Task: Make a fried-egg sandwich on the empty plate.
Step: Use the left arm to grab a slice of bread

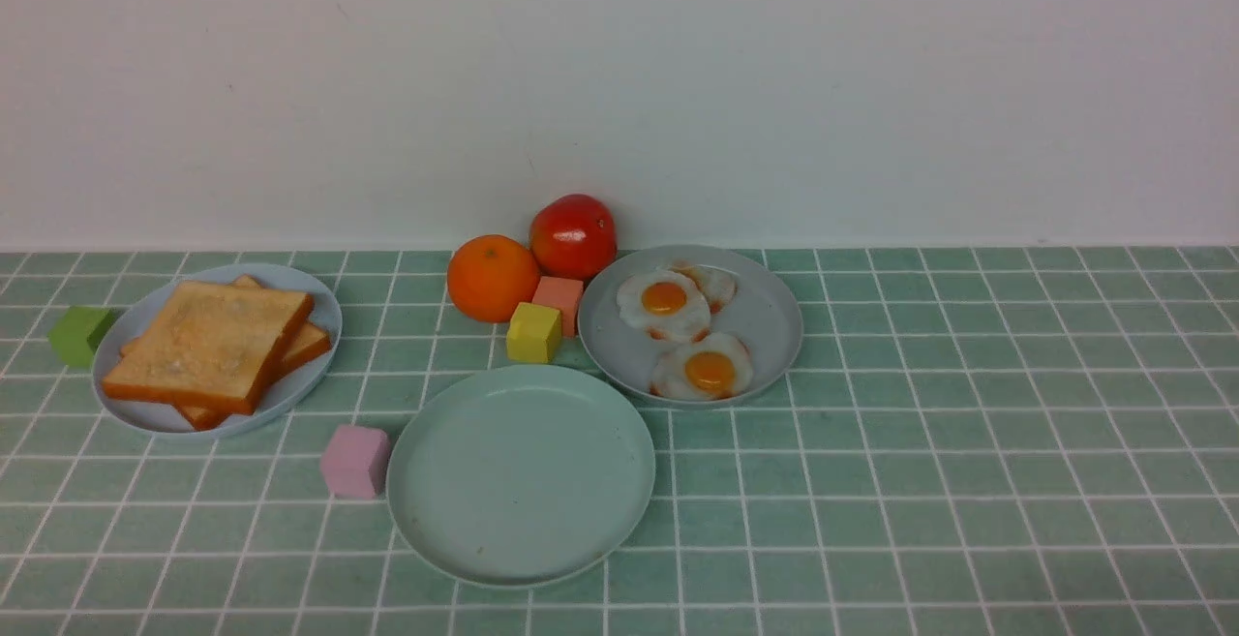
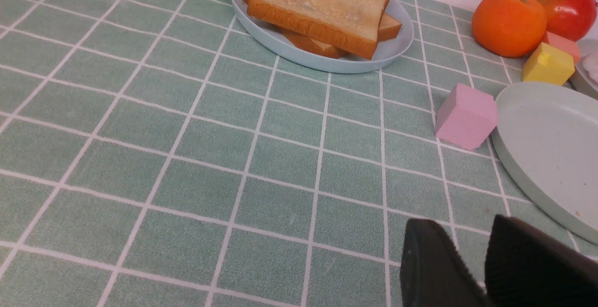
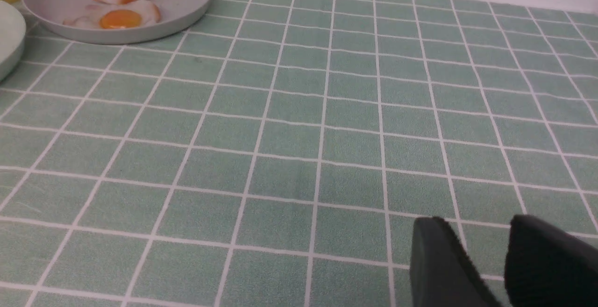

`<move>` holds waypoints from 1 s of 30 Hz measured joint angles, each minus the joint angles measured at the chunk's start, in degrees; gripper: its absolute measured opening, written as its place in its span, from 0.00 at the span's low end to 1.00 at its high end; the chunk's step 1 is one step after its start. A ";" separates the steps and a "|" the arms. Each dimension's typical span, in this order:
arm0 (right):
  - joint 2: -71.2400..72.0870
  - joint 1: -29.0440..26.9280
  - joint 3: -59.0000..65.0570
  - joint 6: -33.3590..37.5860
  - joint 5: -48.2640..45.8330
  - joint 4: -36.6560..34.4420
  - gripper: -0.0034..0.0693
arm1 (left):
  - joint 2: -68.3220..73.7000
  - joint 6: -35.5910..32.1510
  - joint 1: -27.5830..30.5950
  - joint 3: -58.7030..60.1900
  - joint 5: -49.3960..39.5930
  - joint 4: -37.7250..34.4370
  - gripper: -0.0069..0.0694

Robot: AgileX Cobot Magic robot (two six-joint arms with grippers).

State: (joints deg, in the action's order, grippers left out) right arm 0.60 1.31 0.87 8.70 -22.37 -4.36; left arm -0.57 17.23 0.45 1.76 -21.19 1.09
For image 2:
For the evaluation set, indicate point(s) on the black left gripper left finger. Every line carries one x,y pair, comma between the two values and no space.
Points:
433,273

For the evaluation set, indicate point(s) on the toast slice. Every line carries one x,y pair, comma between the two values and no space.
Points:
349,25
389,29

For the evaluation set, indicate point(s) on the salmon foam cube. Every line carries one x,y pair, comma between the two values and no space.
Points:
563,44

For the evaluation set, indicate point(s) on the yellow foam cube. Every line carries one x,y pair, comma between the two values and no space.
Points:
548,64

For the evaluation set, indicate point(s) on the light blue plate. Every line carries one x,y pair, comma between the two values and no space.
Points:
386,53

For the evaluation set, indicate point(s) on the green checkered tablecloth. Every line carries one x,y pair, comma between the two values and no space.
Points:
153,154

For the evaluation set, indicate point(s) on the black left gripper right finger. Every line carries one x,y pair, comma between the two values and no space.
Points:
525,267

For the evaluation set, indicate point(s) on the red apple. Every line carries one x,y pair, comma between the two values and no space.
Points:
571,19

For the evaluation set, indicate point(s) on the orange fruit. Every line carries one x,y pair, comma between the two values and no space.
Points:
509,28

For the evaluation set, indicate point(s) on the pink foam cube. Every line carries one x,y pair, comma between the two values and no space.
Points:
466,118

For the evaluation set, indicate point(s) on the pale green plate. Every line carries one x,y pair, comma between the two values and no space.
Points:
546,139

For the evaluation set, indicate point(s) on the grey plate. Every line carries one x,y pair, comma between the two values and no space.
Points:
581,80

